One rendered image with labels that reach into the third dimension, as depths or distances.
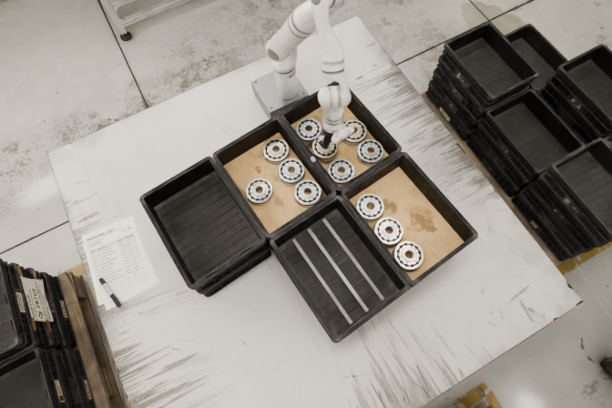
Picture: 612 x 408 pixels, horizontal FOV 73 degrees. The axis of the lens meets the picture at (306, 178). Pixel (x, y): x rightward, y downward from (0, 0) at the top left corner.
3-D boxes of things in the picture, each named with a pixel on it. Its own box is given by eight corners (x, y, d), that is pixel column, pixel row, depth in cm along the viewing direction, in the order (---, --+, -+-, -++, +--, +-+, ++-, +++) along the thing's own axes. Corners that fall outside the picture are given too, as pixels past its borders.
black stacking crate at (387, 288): (271, 249, 152) (268, 240, 142) (337, 205, 158) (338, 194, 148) (335, 344, 139) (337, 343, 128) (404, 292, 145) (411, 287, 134)
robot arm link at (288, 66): (278, 22, 154) (281, 54, 170) (262, 38, 151) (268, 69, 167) (299, 32, 152) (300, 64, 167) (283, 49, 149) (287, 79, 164)
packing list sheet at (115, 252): (76, 239, 167) (76, 238, 167) (131, 212, 171) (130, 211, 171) (101, 313, 155) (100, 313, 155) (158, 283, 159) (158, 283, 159)
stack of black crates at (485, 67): (423, 93, 256) (443, 43, 215) (463, 74, 261) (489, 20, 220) (463, 143, 242) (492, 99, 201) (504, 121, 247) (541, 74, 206)
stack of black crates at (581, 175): (508, 199, 227) (550, 165, 186) (550, 175, 233) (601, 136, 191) (559, 263, 213) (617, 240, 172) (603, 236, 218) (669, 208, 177)
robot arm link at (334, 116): (319, 127, 143) (344, 124, 143) (319, 101, 129) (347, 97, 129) (316, 109, 146) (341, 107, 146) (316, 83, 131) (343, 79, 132)
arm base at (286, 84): (272, 88, 182) (268, 62, 167) (290, 79, 184) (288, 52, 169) (283, 103, 179) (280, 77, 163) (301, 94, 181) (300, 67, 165)
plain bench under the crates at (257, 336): (117, 206, 248) (46, 152, 183) (348, 95, 275) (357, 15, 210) (226, 494, 190) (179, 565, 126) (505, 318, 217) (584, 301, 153)
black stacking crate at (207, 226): (150, 209, 160) (138, 198, 149) (217, 168, 166) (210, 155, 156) (199, 295, 146) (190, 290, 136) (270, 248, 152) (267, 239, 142)
